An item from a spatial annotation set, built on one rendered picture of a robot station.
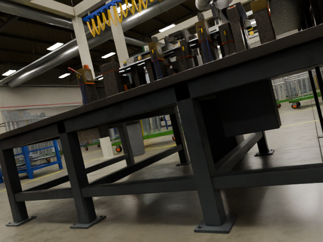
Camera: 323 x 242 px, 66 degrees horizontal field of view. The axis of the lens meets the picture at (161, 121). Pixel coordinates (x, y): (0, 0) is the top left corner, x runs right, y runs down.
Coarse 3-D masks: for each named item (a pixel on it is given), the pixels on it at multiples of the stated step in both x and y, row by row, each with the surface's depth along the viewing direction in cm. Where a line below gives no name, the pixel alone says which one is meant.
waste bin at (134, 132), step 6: (138, 120) 483; (126, 126) 471; (132, 126) 473; (138, 126) 483; (132, 132) 472; (138, 132) 480; (120, 138) 484; (132, 138) 472; (138, 138) 478; (132, 144) 472; (138, 144) 477; (132, 150) 473; (138, 150) 476; (144, 150) 488
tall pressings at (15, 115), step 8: (16, 112) 967; (24, 112) 992; (8, 120) 914; (16, 120) 940; (32, 120) 990; (8, 128) 915; (40, 144) 992; (48, 144) 1012; (16, 152) 918; (40, 152) 992
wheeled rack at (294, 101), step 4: (288, 76) 826; (292, 76) 737; (288, 80) 826; (288, 92) 748; (292, 92) 826; (288, 96) 749; (292, 96) 826; (308, 96) 733; (312, 96) 714; (320, 96) 704; (292, 100) 743; (296, 100) 738; (300, 100) 732; (292, 104) 750; (296, 104) 746; (296, 108) 747
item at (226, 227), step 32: (256, 64) 95; (288, 64) 89; (320, 64) 87; (160, 96) 117; (192, 96) 109; (224, 96) 127; (256, 96) 119; (64, 128) 154; (96, 128) 176; (192, 128) 111; (224, 128) 129; (256, 128) 121; (0, 160) 196; (128, 160) 318; (192, 160) 112; (224, 160) 137; (32, 192) 183; (64, 192) 162; (96, 192) 147; (128, 192) 135; (160, 192) 124; (224, 224) 110
